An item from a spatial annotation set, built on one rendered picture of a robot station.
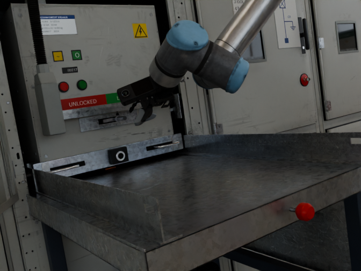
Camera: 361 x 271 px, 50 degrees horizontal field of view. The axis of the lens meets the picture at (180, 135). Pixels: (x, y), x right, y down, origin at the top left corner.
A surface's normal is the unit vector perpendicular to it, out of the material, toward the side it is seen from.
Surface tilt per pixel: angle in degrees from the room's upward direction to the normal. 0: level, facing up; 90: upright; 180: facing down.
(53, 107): 90
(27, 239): 90
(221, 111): 90
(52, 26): 90
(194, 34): 57
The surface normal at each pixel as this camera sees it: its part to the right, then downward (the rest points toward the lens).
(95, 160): 0.57, -0.01
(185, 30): 0.34, -0.54
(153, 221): -0.81, 0.18
